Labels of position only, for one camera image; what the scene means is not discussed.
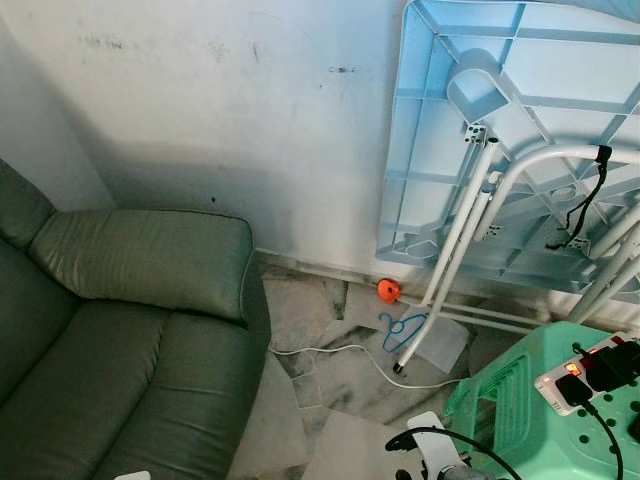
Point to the black power adapter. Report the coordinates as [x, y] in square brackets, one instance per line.
[612, 365]

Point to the white power strip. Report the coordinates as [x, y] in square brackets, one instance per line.
[552, 388]

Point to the mint green plastic stool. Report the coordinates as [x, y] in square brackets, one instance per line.
[540, 440]

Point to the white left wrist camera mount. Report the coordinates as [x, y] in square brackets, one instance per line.
[132, 476]

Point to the grey green leather sofa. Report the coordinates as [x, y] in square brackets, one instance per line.
[120, 350]

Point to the translucent white plastic sheet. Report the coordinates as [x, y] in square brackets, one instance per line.
[445, 345]

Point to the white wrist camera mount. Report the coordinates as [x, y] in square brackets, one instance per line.
[428, 430]
[132, 476]

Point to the blue clothes hanger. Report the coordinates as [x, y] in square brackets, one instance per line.
[385, 340]

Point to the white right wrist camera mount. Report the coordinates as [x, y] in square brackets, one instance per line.
[428, 430]

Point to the light blue folding table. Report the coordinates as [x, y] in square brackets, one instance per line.
[560, 80]

